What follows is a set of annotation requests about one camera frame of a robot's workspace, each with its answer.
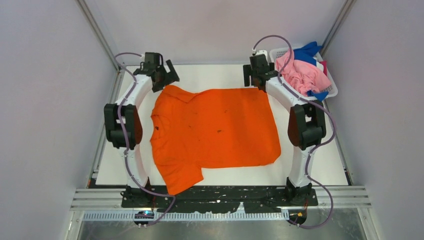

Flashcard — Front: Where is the red garment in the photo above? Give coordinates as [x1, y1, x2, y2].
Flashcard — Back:
[319, 60, 328, 76]

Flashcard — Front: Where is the white slotted cable duct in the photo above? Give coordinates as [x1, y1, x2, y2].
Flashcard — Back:
[82, 210, 289, 222]

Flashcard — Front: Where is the orange t-shirt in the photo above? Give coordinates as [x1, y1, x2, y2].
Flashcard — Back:
[150, 85, 282, 195]

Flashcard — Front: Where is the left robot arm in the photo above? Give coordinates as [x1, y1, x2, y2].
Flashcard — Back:
[103, 52, 180, 207]

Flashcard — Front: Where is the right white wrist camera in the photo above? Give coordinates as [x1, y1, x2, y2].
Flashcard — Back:
[252, 49, 268, 58]

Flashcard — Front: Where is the pink t-shirt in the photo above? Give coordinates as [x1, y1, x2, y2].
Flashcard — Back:
[274, 50, 332, 97]

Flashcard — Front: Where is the blue t-shirt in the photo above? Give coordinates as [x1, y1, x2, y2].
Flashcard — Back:
[293, 41, 329, 101]

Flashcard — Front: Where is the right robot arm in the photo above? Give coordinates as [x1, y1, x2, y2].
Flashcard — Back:
[243, 53, 327, 205]

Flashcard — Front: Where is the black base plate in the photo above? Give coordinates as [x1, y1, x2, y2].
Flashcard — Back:
[120, 185, 318, 214]

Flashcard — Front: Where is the aluminium frame rail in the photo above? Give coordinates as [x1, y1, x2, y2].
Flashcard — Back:
[76, 0, 121, 71]

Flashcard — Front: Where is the white plastic laundry basket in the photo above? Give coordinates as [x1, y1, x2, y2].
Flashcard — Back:
[269, 47, 337, 98]

